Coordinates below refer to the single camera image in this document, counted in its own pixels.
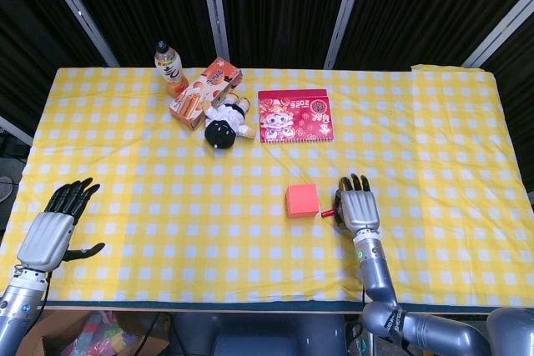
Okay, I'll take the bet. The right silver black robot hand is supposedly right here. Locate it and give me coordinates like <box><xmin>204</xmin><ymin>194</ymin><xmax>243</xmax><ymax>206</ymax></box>
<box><xmin>332</xmin><ymin>173</ymin><xmax>380</xmax><ymax>233</ymax></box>

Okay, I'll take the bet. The orange snack box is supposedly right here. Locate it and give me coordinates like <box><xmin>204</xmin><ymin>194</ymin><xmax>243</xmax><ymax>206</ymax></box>
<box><xmin>169</xmin><ymin>57</ymin><xmax>244</xmax><ymax>131</ymax></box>

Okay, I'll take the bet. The colourful plastic bag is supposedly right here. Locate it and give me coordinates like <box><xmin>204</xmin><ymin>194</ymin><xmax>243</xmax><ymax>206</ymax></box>
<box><xmin>60</xmin><ymin>311</ymin><xmax>141</xmax><ymax>356</ymax></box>

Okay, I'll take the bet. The black headed plush doll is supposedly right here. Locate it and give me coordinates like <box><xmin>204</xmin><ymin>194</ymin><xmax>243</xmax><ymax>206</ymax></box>
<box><xmin>204</xmin><ymin>96</ymin><xmax>256</xmax><ymax>151</ymax></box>

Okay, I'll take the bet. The red spiral desk calendar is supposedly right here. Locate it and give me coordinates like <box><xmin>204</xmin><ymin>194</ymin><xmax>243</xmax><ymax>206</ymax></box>
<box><xmin>257</xmin><ymin>88</ymin><xmax>335</xmax><ymax>144</ymax></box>

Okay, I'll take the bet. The yellow white checkered tablecloth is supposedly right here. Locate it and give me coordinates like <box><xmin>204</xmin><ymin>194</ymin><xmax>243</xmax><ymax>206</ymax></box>
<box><xmin>0</xmin><ymin>63</ymin><xmax>534</xmax><ymax>309</ymax></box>

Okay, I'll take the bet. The orange drink bottle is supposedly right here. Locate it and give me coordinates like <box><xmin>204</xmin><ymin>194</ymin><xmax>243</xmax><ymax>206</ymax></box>
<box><xmin>154</xmin><ymin>40</ymin><xmax>189</xmax><ymax>98</ymax></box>

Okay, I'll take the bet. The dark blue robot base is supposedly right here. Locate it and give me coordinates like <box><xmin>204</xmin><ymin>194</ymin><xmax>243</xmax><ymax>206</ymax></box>
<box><xmin>170</xmin><ymin>312</ymin><xmax>347</xmax><ymax>356</ymax></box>

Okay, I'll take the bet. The white metal frame post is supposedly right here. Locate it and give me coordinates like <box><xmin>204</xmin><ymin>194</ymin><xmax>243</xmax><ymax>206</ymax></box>
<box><xmin>461</xmin><ymin>0</ymin><xmax>534</xmax><ymax>68</ymax></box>
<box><xmin>198</xmin><ymin>0</ymin><xmax>231</xmax><ymax>63</ymax></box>
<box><xmin>323</xmin><ymin>0</ymin><xmax>370</xmax><ymax>70</ymax></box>
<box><xmin>35</xmin><ymin>0</ymin><xmax>121</xmax><ymax>68</ymax></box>

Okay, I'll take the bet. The brown cardboard box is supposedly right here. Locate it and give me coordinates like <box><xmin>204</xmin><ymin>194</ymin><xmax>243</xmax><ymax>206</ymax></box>
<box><xmin>16</xmin><ymin>309</ymin><xmax>170</xmax><ymax>356</ymax></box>

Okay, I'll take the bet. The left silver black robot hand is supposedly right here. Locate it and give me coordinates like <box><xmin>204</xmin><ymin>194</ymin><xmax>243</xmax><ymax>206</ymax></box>
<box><xmin>16</xmin><ymin>178</ymin><xmax>106</xmax><ymax>273</ymax></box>

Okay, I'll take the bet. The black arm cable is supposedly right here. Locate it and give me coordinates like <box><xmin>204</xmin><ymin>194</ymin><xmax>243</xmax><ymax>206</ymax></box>
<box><xmin>36</xmin><ymin>272</ymin><xmax>52</xmax><ymax>323</ymax></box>

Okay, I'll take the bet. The pink foam cube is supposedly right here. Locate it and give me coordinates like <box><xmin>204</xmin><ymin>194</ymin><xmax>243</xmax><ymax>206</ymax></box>
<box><xmin>285</xmin><ymin>183</ymin><xmax>321</xmax><ymax>219</ymax></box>

